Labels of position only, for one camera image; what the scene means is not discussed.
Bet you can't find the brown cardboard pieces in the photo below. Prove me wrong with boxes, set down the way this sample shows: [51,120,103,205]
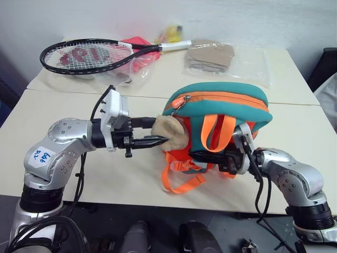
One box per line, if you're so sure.
[185,38,235,74]

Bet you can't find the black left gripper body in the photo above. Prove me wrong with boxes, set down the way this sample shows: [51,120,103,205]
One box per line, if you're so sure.
[110,116,135,159]

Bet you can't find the white sticker with blue writing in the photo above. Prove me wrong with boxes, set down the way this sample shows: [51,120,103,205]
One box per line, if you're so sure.
[31,145,54,169]

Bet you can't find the red item in plastic bag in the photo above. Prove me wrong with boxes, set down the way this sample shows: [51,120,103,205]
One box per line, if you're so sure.
[120,36,162,74]

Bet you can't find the white cloth bundle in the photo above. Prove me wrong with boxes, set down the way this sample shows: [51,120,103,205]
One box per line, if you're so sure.
[313,75,337,134]

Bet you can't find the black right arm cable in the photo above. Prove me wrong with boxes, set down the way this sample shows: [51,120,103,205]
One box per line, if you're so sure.
[241,133,298,253]

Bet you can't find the dark grey rounded shape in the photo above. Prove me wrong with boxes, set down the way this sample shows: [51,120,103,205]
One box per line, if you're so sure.
[123,220,151,253]

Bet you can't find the yellow toy in plastic wrap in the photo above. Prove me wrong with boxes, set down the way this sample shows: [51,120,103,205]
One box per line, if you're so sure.
[154,24,185,44]

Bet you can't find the black chair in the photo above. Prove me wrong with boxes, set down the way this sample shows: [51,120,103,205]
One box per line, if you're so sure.
[306,46,337,93]

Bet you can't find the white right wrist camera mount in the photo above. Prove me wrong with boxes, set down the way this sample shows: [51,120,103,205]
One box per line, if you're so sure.
[233,122,258,175]

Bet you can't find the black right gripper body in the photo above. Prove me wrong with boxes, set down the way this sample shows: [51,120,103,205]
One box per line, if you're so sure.
[217,146,250,180]

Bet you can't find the black rounded shape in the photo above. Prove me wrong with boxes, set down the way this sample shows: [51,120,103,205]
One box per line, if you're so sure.
[178,220,222,253]

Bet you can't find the black white tennis racket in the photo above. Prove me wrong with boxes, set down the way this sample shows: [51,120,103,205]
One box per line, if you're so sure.
[39,38,192,76]

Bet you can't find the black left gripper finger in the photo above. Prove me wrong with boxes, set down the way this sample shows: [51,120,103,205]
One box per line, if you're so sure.
[131,135,170,151]
[131,116,158,130]

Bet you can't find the orange and teal backpack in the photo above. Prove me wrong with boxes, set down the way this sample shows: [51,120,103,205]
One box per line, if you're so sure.
[153,82,272,195]

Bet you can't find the crumpled clear plastic bag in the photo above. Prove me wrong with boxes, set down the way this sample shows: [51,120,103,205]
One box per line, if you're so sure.
[76,52,156,87]

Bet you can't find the clear flat plastic bag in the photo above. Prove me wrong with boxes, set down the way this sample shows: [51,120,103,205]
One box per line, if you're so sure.
[182,44,272,90]

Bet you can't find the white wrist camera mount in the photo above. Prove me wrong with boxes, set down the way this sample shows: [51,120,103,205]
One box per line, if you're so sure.
[101,89,130,153]
[233,122,258,175]

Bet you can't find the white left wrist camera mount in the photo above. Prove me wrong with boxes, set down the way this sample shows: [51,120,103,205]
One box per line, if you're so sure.
[101,89,130,153]

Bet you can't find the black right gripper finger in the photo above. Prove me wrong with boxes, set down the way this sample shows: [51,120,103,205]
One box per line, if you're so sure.
[187,151,225,166]

